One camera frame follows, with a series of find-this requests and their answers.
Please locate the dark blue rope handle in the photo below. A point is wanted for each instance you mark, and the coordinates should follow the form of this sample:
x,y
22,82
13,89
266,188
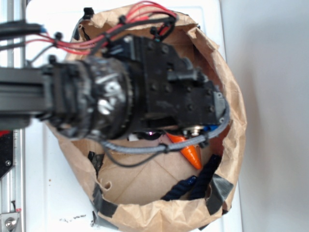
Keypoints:
x,y
196,186

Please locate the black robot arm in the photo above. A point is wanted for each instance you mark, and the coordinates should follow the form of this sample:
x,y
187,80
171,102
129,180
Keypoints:
x,y
81,99

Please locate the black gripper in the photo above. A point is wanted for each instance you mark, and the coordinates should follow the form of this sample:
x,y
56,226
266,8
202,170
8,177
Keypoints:
x,y
168,92

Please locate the orange toy carrot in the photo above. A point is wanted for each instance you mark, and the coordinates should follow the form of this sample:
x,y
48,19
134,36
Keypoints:
x,y
189,152

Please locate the silver corner bracket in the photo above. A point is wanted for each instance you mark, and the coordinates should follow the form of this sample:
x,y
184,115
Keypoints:
x,y
9,222

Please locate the aluminium frame rail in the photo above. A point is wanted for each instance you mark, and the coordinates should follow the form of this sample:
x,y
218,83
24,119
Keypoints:
x,y
12,185

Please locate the brown paper bag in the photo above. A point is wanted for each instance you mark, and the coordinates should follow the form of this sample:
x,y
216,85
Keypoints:
x,y
130,199

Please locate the black mounting plate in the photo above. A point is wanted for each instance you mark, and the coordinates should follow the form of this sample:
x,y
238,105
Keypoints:
x,y
6,153

